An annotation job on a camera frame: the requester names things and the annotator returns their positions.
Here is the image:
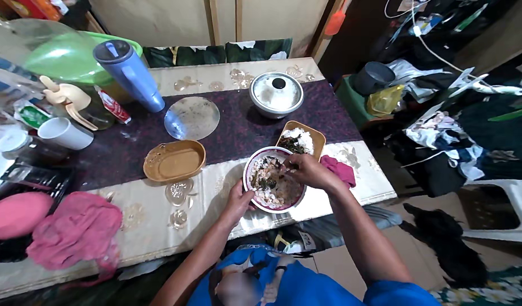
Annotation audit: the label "person's body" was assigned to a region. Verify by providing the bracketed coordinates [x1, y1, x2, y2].
[186, 244, 442, 306]

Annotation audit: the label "orange package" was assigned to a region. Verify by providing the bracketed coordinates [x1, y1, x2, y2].
[13, 0, 68, 22]

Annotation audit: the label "brown oval container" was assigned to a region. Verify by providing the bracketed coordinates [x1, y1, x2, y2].
[143, 140, 207, 183]

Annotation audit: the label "white rice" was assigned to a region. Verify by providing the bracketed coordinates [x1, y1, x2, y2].
[283, 128, 315, 155]

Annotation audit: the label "person's left forearm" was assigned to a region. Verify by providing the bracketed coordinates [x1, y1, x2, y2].
[150, 214, 238, 306]

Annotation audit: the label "dark grey pot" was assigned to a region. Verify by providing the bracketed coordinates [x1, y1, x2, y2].
[355, 61, 397, 96]

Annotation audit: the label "green and white packet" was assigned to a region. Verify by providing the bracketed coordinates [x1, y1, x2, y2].
[13, 99, 52, 129]

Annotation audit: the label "brown rounded rectangular container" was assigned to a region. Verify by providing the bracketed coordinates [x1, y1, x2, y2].
[276, 120, 326, 162]

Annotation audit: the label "round translucent disc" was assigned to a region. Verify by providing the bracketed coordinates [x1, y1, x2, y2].
[164, 96, 221, 141]

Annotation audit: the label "pink oval plastic container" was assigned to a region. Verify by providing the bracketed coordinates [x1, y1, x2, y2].
[0, 192, 54, 241]

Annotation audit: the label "white cable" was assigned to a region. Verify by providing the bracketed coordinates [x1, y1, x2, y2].
[384, 0, 497, 92]

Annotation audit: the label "person's left hand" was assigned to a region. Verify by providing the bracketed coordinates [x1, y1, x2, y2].
[221, 179, 256, 227]

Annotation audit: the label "blue tumbler with lid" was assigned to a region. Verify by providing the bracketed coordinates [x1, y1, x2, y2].
[93, 39, 166, 114]

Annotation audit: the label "glass jar with white lid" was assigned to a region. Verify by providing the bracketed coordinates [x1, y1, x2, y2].
[0, 129, 71, 166]

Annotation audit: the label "yellow plastic bag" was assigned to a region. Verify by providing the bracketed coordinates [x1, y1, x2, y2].
[366, 84, 405, 117]

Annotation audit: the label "person's right forearm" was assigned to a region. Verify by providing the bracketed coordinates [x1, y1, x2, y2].
[327, 178, 415, 287]

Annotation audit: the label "metal pot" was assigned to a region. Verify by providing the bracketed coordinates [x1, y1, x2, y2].
[249, 87, 304, 120]

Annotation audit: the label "green cloth-covered stand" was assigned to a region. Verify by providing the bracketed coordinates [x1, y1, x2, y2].
[334, 74, 408, 131]

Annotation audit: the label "black plastic rack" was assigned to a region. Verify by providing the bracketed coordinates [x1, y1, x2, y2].
[0, 159, 76, 263]

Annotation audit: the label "green floral rug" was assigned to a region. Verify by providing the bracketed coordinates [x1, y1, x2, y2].
[430, 265, 522, 306]

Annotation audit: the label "black dog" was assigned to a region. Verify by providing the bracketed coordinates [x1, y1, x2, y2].
[399, 202, 489, 290]

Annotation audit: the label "grey striped fabric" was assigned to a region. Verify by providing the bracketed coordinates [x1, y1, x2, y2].
[297, 204, 403, 254]

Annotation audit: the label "dark purple table runner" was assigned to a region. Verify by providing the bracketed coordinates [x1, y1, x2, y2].
[66, 79, 363, 192]

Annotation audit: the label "white plastic cup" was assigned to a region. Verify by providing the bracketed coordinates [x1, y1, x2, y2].
[37, 117, 95, 151]

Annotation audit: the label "cream floral tablecloth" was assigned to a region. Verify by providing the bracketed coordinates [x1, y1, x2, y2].
[0, 57, 397, 302]

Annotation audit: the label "pile of clothes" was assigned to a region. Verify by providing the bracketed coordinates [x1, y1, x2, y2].
[384, 110, 486, 198]

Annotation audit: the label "green plastic basin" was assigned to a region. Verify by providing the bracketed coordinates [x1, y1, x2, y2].
[23, 31, 149, 103]

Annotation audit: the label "orange hanging plastic item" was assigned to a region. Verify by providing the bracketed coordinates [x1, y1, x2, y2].
[324, 0, 347, 36]

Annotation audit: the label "person's right hand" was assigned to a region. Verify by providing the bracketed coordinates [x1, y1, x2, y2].
[281, 153, 341, 191]

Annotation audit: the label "clear plastic jug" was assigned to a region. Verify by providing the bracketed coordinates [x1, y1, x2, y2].
[51, 83, 132, 131]

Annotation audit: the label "red and white tube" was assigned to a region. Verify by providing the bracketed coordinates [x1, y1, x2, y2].
[94, 85, 132, 125]

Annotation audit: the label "dark cooked greens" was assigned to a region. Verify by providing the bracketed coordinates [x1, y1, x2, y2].
[278, 136, 308, 155]

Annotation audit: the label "white bowl with maroon rim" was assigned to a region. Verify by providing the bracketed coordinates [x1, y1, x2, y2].
[243, 146, 307, 214]

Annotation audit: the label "small magenta cloth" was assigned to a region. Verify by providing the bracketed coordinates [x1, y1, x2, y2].
[320, 155, 356, 189]

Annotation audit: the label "mixed rice and greens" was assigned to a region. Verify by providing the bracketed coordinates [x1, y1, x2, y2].
[249, 156, 303, 209]

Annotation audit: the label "large pink cloth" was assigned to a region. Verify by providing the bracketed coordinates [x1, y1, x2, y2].
[27, 191, 123, 287]

